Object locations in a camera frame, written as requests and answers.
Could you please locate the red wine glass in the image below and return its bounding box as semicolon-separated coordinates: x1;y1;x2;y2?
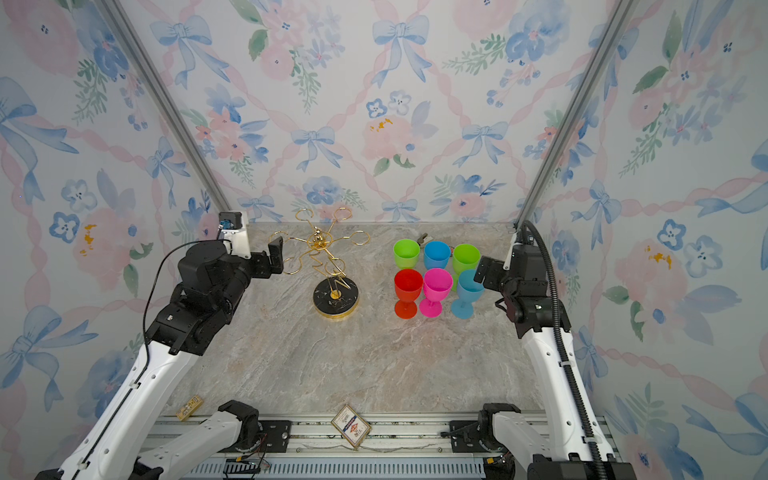
394;269;423;319

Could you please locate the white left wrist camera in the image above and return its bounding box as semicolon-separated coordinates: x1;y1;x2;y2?
218;211;251;259

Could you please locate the blue wine glass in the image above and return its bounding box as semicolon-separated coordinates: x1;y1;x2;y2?
424;240;452;270

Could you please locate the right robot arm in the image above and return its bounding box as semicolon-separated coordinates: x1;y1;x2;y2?
475;240;636;479

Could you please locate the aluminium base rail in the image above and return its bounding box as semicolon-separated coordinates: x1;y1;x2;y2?
113;413;625;480

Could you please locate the diamond label card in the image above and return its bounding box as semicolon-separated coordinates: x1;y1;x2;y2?
331;405;372;450

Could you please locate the teal wine glass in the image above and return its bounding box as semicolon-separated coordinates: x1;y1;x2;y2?
450;270;485;320

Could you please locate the small yellow block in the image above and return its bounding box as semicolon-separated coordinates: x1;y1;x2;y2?
175;395;204;421

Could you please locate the black corrugated cable hose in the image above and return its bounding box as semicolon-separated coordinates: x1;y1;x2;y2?
520;219;610;480

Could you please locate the pink wine glass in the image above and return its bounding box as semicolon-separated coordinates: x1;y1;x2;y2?
419;268;453;318

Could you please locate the gold wine glass rack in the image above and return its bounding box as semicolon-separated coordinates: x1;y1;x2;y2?
269;206;371;322

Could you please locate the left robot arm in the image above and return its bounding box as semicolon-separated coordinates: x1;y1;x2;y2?
36;237;283;479

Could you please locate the green wine glass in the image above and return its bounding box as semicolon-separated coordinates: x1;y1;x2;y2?
393;239;420;270
452;244;482;282

